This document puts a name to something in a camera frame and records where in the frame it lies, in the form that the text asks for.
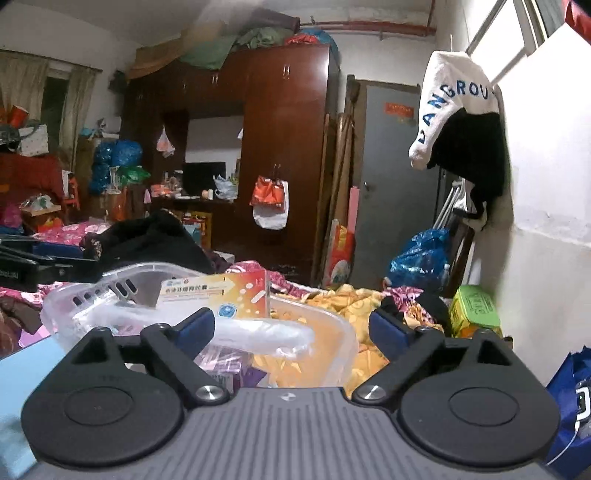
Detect green box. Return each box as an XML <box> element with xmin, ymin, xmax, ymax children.
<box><xmin>449</xmin><ymin>285</ymin><xmax>503</xmax><ymax>340</ymax></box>

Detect tan cloth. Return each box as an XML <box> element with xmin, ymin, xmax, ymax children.
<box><xmin>127</xmin><ymin>28</ymin><xmax>195</xmax><ymax>81</ymax></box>

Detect green plastic bag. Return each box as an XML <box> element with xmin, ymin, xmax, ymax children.
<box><xmin>117</xmin><ymin>166</ymin><xmax>151</xmax><ymax>188</ymax></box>

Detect pink plastic packet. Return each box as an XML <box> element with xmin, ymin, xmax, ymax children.
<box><xmin>196</xmin><ymin>348</ymin><xmax>252</xmax><ymax>376</ymax></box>

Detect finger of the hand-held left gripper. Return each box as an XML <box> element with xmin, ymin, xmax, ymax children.
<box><xmin>32</xmin><ymin>257</ymin><xmax>101</xmax><ymax>283</ymax></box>
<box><xmin>0</xmin><ymin>235</ymin><xmax>86</xmax><ymax>260</ymax></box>

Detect clear plastic bag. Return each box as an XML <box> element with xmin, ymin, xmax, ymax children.
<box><xmin>212</xmin><ymin>174</ymin><xmax>238</xmax><ymax>201</ymax></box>

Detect orange plastic bag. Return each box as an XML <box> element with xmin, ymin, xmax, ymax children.
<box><xmin>249</xmin><ymin>175</ymin><xmax>288</xmax><ymax>207</ymax></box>

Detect small hanging plastic bag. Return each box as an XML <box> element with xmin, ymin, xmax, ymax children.
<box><xmin>156</xmin><ymin>126</ymin><xmax>176</xmax><ymax>158</ymax></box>

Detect black clothes pile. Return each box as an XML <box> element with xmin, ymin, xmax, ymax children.
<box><xmin>85</xmin><ymin>209</ymin><xmax>218</xmax><ymax>278</ymax></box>

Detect red and yellow bag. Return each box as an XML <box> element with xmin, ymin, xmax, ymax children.
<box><xmin>323</xmin><ymin>222</ymin><xmax>356</xmax><ymax>289</ymax></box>

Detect black monitor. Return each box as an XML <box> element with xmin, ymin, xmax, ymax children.
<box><xmin>184</xmin><ymin>161</ymin><xmax>227</xmax><ymax>197</ymax></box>

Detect red hanging bag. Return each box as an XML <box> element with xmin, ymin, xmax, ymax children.
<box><xmin>563</xmin><ymin>0</ymin><xmax>591</xmax><ymax>44</ymax></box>

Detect orange and white medicine box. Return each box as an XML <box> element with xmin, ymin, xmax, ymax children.
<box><xmin>154</xmin><ymin>270</ymin><xmax>271</xmax><ymax>320</ymax></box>

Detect red cloth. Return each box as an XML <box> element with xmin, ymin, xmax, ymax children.
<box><xmin>0</xmin><ymin>154</ymin><xmax>65</xmax><ymax>199</ymax></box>

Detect dark wooden wardrobe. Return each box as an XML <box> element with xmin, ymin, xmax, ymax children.
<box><xmin>122</xmin><ymin>44</ymin><xmax>340</xmax><ymax>278</ymax></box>

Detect beige curtain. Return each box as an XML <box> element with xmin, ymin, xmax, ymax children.
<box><xmin>0</xmin><ymin>50</ymin><xmax>100</xmax><ymax>153</ymax></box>

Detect white plastic lattice basket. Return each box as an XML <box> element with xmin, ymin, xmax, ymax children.
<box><xmin>41</xmin><ymin>261</ymin><xmax>358</xmax><ymax>387</ymax></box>

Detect pink board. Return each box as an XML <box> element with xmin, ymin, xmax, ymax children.
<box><xmin>348</xmin><ymin>185</ymin><xmax>362</xmax><ymax>232</ymax></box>

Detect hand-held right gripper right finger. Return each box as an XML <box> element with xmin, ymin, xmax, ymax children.
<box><xmin>351</xmin><ymin>308</ymin><xmax>526</xmax><ymax>407</ymax></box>

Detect purple tissue pack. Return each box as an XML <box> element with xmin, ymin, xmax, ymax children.
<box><xmin>210</xmin><ymin>364</ymin><xmax>274</xmax><ymax>394</ymax></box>

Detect black hanging garment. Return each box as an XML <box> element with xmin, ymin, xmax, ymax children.
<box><xmin>427</xmin><ymin>111</ymin><xmax>509</xmax><ymax>208</ymax></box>

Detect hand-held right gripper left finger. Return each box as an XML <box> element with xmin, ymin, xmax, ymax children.
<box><xmin>55</xmin><ymin>308</ymin><xmax>232</xmax><ymax>409</ymax></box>

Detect dotted gift box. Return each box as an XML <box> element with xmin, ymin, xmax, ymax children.
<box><xmin>17</xmin><ymin>124</ymin><xmax>49</xmax><ymax>157</ymax></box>

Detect grey bucket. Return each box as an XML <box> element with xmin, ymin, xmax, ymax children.
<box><xmin>256</xmin><ymin>9</ymin><xmax>301</xmax><ymax>34</ymax></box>

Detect blue crinkled plastic bag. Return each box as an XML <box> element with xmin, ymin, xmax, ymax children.
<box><xmin>388</xmin><ymin>227</ymin><xmax>451</xmax><ymax>291</ymax></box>

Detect white lettered hoodie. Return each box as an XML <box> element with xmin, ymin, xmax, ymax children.
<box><xmin>409</xmin><ymin>51</ymin><xmax>502</xmax><ymax>171</ymax></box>

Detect pink blanket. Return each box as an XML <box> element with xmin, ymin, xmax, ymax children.
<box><xmin>0</xmin><ymin>220</ymin><xmax>114</xmax><ymax>352</ymax></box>

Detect blue plastic sack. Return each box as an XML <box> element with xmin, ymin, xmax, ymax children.
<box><xmin>90</xmin><ymin>140</ymin><xmax>144</xmax><ymax>195</ymax></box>

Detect metal pole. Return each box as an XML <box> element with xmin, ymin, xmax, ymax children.
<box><xmin>464</xmin><ymin>0</ymin><xmax>509</xmax><ymax>56</ymax></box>

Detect blue shopping bag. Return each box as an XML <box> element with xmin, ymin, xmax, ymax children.
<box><xmin>545</xmin><ymin>346</ymin><xmax>591</xmax><ymax>467</ymax></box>

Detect yellow blanket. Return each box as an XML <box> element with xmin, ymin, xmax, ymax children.
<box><xmin>252</xmin><ymin>284</ymin><xmax>446</xmax><ymax>398</ymax></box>

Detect red and blue bags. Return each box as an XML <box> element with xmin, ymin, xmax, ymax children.
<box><xmin>286</xmin><ymin>28</ymin><xmax>338</xmax><ymax>47</ymax></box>

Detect wooden planks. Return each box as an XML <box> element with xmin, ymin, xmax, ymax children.
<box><xmin>323</xmin><ymin>76</ymin><xmax>362</xmax><ymax>287</ymax></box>

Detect white black-trimmed garment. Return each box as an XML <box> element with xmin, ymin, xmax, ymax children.
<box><xmin>455</xmin><ymin>180</ymin><xmax>490</xmax><ymax>232</ymax></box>

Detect green cloth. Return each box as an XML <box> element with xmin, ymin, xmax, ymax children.
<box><xmin>180</xmin><ymin>27</ymin><xmax>296</xmax><ymax>70</ymax></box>

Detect metal folding frame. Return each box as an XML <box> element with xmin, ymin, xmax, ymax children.
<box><xmin>433</xmin><ymin>180</ymin><xmax>465</xmax><ymax>232</ymax></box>

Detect grey metal door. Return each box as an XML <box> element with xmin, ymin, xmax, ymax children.
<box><xmin>355</xmin><ymin>79</ymin><xmax>444</xmax><ymax>278</ymax></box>

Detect red pipe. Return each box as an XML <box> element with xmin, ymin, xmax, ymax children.
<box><xmin>300</xmin><ymin>9</ymin><xmax>437</xmax><ymax>37</ymax></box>

